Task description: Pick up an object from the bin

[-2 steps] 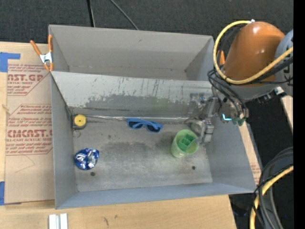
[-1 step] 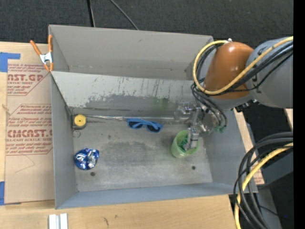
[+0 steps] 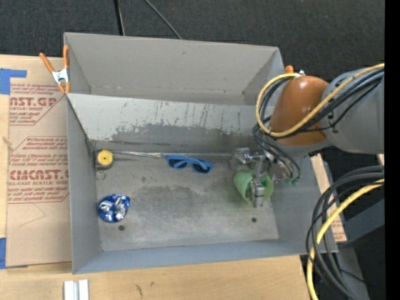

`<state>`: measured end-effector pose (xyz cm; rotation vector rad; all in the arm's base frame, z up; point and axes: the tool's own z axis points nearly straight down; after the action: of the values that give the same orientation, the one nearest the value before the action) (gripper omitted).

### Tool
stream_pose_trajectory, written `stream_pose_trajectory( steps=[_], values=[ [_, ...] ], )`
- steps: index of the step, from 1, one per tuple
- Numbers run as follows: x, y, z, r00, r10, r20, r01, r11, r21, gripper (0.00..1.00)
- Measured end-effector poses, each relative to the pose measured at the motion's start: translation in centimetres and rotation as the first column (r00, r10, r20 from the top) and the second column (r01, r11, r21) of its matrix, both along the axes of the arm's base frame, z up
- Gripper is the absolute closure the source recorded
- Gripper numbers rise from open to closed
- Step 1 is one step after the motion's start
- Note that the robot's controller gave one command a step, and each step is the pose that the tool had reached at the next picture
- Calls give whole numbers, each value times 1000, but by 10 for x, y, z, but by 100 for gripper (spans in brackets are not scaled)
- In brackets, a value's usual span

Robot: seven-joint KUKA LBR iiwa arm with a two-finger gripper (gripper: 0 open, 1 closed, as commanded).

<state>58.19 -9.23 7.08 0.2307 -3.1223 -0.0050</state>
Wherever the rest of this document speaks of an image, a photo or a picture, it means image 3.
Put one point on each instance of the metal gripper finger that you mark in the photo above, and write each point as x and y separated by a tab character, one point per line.
258	194
242	155

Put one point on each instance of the blue sunglasses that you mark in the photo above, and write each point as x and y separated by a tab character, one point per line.
190	164

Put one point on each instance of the grey metal bin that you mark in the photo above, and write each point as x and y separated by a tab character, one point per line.
175	198

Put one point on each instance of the clear thin rod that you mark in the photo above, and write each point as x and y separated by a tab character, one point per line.
137	153

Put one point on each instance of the yellow topped round cylinder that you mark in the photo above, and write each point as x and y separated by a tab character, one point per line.
104	158

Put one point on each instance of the blue and silver crumpled packet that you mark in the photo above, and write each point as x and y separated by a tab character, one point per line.
113	208

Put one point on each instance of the brown cardboard board red print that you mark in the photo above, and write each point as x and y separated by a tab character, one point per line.
37	223

